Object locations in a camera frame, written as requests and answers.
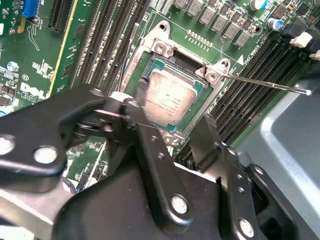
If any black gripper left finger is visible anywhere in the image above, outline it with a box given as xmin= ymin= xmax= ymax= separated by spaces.
xmin=0 ymin=83 xmax=195 ymax=235

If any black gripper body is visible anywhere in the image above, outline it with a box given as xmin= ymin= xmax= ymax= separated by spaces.
xmin=51 ymin=156 xmax=236 ymax=240

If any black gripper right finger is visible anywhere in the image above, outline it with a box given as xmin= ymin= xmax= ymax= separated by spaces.
xmin=189 ymin=114 xmax=301 ymax=240

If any thin metal locking lever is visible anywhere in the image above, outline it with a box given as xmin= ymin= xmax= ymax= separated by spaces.
xmin=221 ymin=74 xmax=312 ymax=96

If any silver CPU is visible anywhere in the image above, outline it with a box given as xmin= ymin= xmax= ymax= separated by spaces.
xmin=144 ymin=59 xmax=210 ymax=133

